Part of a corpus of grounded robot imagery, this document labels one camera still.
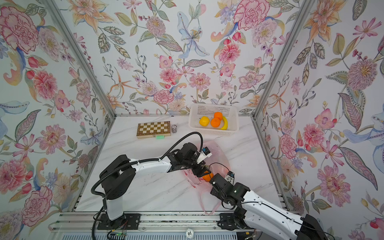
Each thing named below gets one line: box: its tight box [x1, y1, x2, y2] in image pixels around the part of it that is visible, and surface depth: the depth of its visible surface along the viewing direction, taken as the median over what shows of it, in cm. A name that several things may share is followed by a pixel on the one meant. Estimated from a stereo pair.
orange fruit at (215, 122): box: [210, 117, 221, 128], surface depth 114 cm
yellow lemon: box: [199, 116, 210, 127], surface depth 113 cm
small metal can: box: [171, 124, 177, 134], surface depth 112 cm
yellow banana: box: [220, 116, 229, 130], surface depth 116 cm
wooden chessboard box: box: [136, 121, 171, 139], surface depth 112 cm
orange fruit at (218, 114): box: [214, 111, 223, 121], surface depth 119 cm
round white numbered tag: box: [185, 228, 194, 239], surface depth 67 cm
